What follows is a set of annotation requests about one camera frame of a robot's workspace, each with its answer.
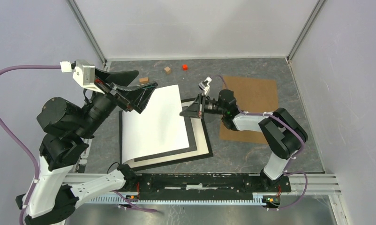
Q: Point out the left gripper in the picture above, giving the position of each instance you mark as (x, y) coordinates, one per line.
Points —
(139, 95)

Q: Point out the brown backing board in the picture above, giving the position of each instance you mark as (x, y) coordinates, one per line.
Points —
(254, 95)

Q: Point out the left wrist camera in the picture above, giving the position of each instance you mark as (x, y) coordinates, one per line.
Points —
(83, 74)

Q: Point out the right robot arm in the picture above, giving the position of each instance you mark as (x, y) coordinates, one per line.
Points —
(283, 134)

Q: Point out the light wooden cube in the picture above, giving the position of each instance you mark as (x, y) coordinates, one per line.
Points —
(167, 70)

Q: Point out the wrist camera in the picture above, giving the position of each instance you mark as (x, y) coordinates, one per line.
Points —
(204, 86)
(83, 74)

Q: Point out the black picture frame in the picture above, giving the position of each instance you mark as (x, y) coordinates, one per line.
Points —
(211, 149)

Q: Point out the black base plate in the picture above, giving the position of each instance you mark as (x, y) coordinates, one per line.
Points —
(204, 186)

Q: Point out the white mat board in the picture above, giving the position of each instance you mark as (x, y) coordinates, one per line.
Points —
(203, 139)

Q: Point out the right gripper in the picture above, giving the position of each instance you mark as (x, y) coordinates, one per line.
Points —
(193, 110)

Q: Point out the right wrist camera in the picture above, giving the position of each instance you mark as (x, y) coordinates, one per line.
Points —
(204, 86)

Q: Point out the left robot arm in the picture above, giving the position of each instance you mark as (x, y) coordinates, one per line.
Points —
(67, 127)

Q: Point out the brown wooden block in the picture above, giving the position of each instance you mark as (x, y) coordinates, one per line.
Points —
(144, 80)

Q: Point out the aluminium rail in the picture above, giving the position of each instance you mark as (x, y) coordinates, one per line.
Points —
(313, 184)

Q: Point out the book photo print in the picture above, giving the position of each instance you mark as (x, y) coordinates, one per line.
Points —
(158, 129)

